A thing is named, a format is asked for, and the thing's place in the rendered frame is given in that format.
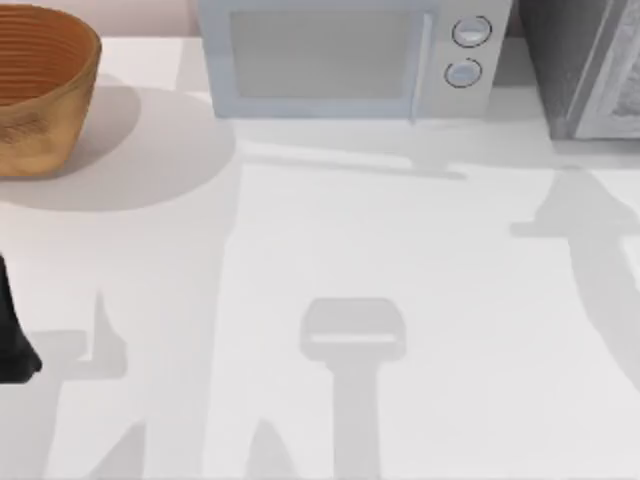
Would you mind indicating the pale microwave oven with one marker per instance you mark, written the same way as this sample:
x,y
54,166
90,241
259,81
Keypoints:
x,y
495,60

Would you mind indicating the brown woven basket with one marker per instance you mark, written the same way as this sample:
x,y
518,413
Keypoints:
x,y
45,115

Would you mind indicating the microwave oven door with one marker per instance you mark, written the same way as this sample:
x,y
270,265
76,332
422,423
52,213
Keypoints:
x,y
320,102

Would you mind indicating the microwave knob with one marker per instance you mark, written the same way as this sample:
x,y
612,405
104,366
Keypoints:
x,y
463,73
471,31

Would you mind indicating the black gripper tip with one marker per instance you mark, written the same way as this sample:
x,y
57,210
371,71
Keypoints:
x,y
12,345

